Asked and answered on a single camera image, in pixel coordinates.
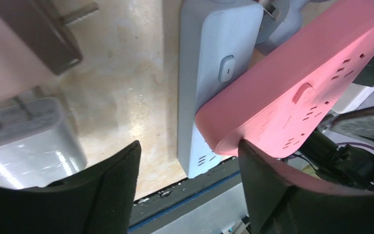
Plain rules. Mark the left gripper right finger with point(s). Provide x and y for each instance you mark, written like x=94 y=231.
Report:
x=283 y=200

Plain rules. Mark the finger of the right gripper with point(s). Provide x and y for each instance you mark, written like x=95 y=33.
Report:
x=355 y=124

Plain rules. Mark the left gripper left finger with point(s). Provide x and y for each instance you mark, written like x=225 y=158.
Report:
x=97 y=200

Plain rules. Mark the pink triangular power strip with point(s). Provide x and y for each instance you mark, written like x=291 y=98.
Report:
x=279 y=101

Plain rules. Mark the pink brown charger plug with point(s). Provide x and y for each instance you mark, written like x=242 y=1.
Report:
x=36 y=43

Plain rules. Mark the small white charger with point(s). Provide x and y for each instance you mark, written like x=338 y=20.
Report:
x=37 y=145

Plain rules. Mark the light blue power strip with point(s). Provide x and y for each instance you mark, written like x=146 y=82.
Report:
x=217 y=40

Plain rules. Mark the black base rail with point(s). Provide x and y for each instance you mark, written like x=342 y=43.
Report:
x=151 y=207

